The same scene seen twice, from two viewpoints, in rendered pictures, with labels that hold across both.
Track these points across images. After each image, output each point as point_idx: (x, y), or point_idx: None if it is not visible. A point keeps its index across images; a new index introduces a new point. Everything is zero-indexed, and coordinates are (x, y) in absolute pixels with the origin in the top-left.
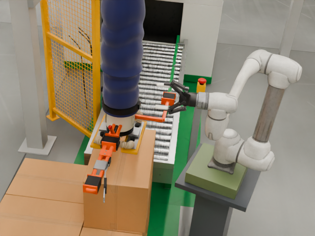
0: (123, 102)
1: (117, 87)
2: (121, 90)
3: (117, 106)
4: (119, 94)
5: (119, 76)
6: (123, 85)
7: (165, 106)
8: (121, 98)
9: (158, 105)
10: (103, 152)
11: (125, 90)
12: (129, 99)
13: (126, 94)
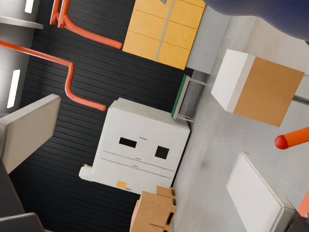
0: (296, 29)
1: (217, 12)
2: (233, 13)
3: (302, 39)
4: (260, 15)
5: (163, 1)
6: (217, 2)
7: (262, 204)
8: (276, 23)
9: (244, 163)
10: (308, 207)
11: (245, 4)
12: (305, 10)
13: (274, 2)
